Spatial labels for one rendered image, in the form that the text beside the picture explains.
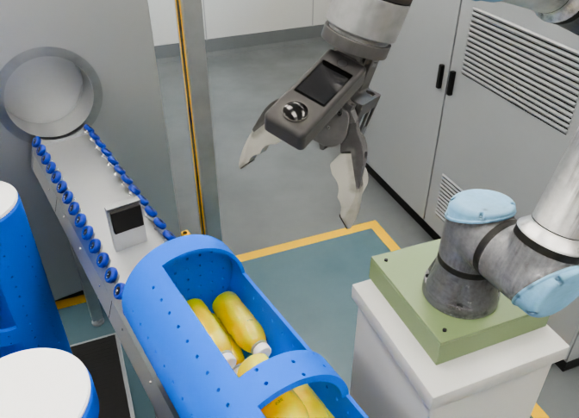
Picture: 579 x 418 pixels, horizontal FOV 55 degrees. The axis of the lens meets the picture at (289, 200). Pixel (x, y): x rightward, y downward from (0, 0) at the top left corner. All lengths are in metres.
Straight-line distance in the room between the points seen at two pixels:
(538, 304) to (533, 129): 1.56
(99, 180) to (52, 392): 1.00
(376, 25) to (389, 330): 0.76
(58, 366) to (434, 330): 0.79
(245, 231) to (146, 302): 2.11
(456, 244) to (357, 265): 2.02
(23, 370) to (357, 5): 1.07
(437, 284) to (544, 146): 1.39
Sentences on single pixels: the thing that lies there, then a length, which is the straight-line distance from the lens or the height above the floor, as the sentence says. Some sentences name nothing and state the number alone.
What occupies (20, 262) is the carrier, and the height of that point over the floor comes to 0.85.
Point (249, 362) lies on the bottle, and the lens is 1.08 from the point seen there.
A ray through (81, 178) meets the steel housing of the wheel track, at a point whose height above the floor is 0.93.
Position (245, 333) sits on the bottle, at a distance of 1.28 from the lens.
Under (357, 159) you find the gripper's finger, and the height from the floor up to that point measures 1.72.
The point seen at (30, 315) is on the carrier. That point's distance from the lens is 2.08.
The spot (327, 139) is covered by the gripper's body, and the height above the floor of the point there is 1.73.
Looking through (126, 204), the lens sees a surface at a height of 1.08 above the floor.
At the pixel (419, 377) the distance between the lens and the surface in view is 1.12.
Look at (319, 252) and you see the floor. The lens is 3.13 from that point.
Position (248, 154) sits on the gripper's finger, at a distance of 0.65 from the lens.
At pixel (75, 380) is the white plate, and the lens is 1.31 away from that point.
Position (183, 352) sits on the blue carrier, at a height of 1.19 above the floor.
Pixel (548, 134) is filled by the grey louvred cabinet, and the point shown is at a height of 0.98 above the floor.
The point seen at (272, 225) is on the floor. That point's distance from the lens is 3.32.
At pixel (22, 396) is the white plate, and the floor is 1.04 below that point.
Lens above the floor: 2.02
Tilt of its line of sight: 35 degrees down
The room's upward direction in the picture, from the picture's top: straight up
